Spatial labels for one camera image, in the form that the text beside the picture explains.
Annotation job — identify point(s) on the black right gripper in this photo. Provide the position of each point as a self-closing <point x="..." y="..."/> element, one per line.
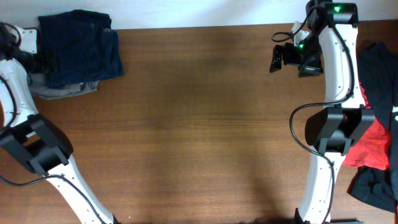
<point x="313" y="68"/>

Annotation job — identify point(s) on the dark blue shorts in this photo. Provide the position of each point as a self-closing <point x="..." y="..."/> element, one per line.
<point x="82" y="47"/>

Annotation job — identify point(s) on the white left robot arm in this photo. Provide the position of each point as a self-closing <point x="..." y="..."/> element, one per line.
<point x="34" y="141"/>

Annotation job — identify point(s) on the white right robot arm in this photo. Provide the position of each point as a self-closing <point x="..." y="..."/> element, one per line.
<point x="325" y="43"/>

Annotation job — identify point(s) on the folded grey shorts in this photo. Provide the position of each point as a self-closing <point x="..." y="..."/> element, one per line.
<point x="37" y="87"/>

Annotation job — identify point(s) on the black garment pile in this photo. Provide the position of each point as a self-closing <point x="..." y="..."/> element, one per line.
<point x="377" y="69"/>

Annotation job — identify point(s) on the red mesh garment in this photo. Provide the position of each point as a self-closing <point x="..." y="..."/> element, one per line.
<point x="372" y="150"/>

